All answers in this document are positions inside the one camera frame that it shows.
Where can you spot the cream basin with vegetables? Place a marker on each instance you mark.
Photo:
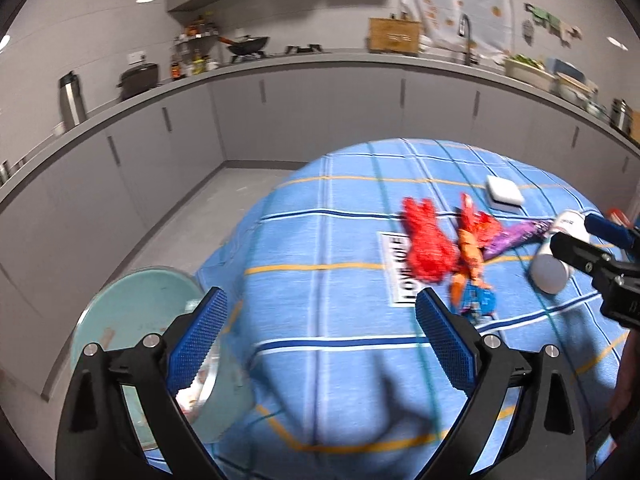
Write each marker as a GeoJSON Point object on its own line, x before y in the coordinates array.
{"type": "Point", "coordinates": [527, 75]}

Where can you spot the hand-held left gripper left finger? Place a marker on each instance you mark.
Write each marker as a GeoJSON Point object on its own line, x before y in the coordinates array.
{"type": "Point", "coordinates": [197, 345]}

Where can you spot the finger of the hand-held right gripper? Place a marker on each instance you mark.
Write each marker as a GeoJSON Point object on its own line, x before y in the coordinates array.
{"type": "Point", "coordinates": [582, 255]}
{"type": "Point", "coordinates": [612, 230]}

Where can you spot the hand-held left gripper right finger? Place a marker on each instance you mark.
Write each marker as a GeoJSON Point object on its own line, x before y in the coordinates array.
{"type": "Point", "coordinates": [447, 345]}

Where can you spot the white striped paper cup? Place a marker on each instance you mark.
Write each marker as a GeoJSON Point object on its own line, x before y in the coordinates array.
{"type": "Point", "coordinates": [547, 272]}

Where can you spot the steel thermos jug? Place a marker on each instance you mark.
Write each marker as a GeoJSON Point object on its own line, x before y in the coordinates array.
{"type": "Point", "coordinates": [72, 102]}

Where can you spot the person's right hand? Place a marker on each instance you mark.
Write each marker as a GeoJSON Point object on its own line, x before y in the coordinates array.
{"type": "Point", "coordinates": [627, 385]}

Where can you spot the black wok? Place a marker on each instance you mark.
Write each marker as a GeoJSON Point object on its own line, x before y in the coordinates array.
{"type": "Point", "coordinates": [247, 46]}

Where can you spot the dark sauce bottle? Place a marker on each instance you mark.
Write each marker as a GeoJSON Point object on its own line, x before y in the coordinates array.
{"type": "Point", "coordinates": [175, 70]}

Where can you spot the pink basin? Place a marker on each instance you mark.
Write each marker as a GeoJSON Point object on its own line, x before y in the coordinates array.
{"type": "Point", "coordinates": [575, 90]}

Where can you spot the corner spice rack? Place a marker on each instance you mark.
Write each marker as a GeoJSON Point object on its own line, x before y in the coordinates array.
{"type": "Point", "coordinates": [197, 32]}

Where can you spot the orange red snack wrapper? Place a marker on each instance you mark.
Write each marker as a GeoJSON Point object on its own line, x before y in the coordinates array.
{"type": "Point", "coordinates": [475, 230]}

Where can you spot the light blue container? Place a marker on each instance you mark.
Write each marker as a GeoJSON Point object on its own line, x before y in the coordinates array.
{"type": "Point", "coordinates": [567, 66]}

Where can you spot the gas stove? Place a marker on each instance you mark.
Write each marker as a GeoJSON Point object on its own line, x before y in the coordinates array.
{"type": "Point", "coordinates": [300, 51]}

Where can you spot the white wall socket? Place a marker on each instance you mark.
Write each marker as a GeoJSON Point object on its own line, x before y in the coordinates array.
{"type": "Point", "coordinates": [136, 57]}

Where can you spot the small white cup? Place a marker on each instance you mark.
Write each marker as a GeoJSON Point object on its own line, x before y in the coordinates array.
{"type": "Point", "coordinates": [58, 129]}

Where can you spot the steel pot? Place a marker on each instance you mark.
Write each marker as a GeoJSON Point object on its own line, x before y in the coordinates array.
{"type": "Point", "coordinates": [621, 117]}

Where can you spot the grey base cabinets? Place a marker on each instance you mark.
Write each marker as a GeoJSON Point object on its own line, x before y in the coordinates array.
{"type": "Point", "coordinates": [300, 110]}

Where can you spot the green wall hook rack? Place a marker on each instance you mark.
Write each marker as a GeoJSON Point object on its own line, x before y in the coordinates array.
{"type": "Point", "coordinates": [547, 17]}

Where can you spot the red mesh wrapper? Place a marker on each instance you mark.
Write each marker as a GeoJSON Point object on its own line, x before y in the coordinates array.
{"type": "Point", "coordinates": [425, 245]}

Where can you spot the red-lid plastic bucket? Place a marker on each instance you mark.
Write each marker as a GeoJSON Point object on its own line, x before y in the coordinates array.
{"type": "Point", "coordinates": [619, 216]}

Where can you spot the purple snack wrapper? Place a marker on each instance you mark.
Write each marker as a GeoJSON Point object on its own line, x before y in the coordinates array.
{"type": "Point", "coordinates": [515, 235]}

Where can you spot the black faucet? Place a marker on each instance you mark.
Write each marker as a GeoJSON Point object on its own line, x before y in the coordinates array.
{"type": "Point", "coordinates": [467, 50]}

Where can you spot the blue checkered tablecloth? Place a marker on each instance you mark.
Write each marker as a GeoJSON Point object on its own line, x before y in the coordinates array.
{"type": "Point", "coordinates": [325, 310]}

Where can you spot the yellow condiment bottle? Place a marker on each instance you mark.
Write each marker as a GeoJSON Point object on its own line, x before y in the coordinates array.
{"type": "Point", "coordinates": [198, 64]}

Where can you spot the white square box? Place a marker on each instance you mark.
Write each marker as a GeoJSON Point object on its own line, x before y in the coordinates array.
{"type": "Point", "coordinates": [502, 187]}

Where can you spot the teal trash bin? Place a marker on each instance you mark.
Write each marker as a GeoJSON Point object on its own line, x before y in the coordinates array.
{"type": "Point", "coordinates": [135, 305]}

